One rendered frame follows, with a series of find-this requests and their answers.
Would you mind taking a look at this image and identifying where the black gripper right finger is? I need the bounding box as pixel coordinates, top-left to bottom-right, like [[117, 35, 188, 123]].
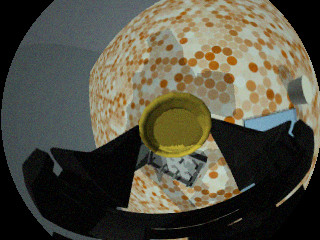
[[211, 119, 291, 191]]

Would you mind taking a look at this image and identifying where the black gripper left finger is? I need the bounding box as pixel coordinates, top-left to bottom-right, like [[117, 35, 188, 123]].
[[49, 124, 141, 208]]

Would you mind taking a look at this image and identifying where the yellow plate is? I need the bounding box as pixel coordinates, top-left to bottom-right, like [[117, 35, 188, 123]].
[[140, 92, 212, 159]]

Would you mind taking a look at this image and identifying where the grey dish rack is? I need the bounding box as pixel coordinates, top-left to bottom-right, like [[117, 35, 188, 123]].
[[135, 140, 207, 188]]

